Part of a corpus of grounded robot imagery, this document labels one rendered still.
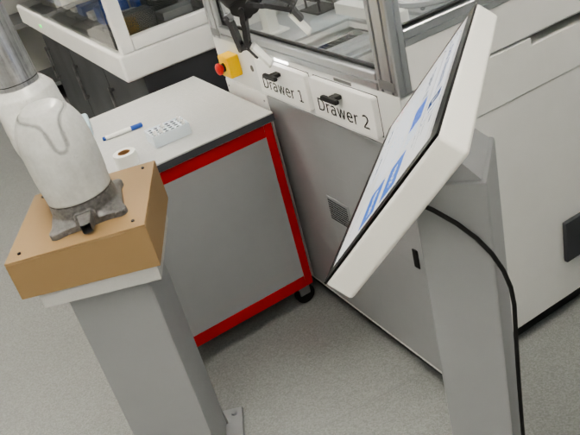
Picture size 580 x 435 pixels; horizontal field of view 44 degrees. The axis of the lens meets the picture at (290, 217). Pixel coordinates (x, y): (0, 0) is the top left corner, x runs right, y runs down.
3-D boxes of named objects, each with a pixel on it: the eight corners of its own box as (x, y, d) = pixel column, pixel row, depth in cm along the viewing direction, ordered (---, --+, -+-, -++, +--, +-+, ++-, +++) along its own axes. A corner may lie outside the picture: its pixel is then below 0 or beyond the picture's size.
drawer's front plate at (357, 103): (378, 140, 179) (370, 98, 174) (315, 114, 202) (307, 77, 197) (384, 137, 180) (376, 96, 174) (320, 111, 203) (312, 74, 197)
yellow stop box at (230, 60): (230, 79, 237) (223, 59, 233) (220, 76, 243) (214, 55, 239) (243, 74, 239) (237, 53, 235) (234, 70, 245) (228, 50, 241)
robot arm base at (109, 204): (50, 251, 159) (40, 230, 157) (52, 207, 178) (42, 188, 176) (129, 221, 161) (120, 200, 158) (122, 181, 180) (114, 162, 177)
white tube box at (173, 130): (156, 148, 223) (152, 137, 221) (148, 141, 230) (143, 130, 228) (192, 133, 227) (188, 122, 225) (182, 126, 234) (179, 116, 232)
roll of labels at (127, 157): (125, 159, 222) (120, 147, 220) (143, 158, 219) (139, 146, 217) (112, 170, 216) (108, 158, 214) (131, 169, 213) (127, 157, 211)
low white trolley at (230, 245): (181, 382, 244) (101, 189, 206) (122, 303, 294) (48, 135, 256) (322, 301, 264) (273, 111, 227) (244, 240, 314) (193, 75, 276)
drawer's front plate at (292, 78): (311, 111, 204) (302, 75, 199) (261, 91, 227) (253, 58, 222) (316, 109, 205) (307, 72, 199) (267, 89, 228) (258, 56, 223)
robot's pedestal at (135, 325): (142, 512, 202) (33, 299, 164) (150, 431, 228) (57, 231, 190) (247, 487, 201) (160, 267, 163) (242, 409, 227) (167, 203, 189)
